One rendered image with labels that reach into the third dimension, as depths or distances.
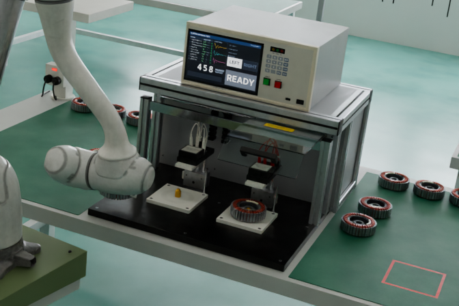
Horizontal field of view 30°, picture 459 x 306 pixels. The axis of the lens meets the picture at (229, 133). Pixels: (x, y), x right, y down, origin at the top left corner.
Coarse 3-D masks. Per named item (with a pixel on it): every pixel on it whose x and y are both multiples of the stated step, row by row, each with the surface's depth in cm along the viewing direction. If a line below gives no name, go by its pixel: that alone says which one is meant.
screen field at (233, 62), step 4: (228, 60) 269; (232, 60) 269; (236, 60) 268; (240, 60) 267; (244, 60) 267; (228, 64) 269; (232, 64) 269; (236, 64) 268; (240, 64) 268; (244, 64) 267; (248, 64) 267; (252, 64) 266; (256, 64) 266; (240, 68) 268; (244, 68) 268; (248, 68) 267; (252, 68) 267; (256, 68) 266
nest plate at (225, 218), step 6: (228, 210) 269; (222, 216) 265; (228, 216) 265; (270, 216) 269; (276, 216) 270; (222, 222) 262; (228, 222) 262; (234, 222) 262; (240, 222) 262; (246, 222) 262; (258, 222) 263; (264, 222) 264; (270, 222) 265; (240, 228) 260; (246, 228) 260; (252, 228) 259; (258, 228) 259; (264, 228) 260
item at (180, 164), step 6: (180, 150) 275; (186, 150) 275; (192, 150) 276; (198, 150) 277; (210, 150) 284; (180, 156) 276; (186, 156) 275; (192, 156) 274; (198, 156) 275; (204, 156) 279; (180, 162) 276; (186, 162) 275; (192, 162) 274; (198, 162) 275; (204, 162) 284; (186, 168) 273; (192, 168) 273; (198, 168) 286; (204, 168) 285
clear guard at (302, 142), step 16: (240, 128) 257; (256, 128) 259; (272, 128) 261; (304, 128) 264; (224, 144) 249; (240, 144) 248; (256, 144) 247; (272, 144) 248; (288, 144) 249; (304, 144) 251; (224, 160) 247; (240, 160) 246; (256, 160) 245; (288, 160) 243; (288, 176) 241
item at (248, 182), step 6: (252, 174) 268; (258, 174) 267; (264, 174) 266; (270, 174) 269; (276, 174) 274; (252, 180) 268; (258, 180) 267; (264, 180) 266; (270, 180) 270; (252, 186) 266; (258, 186) 265; (264, 186) 266; (270, 186) 277
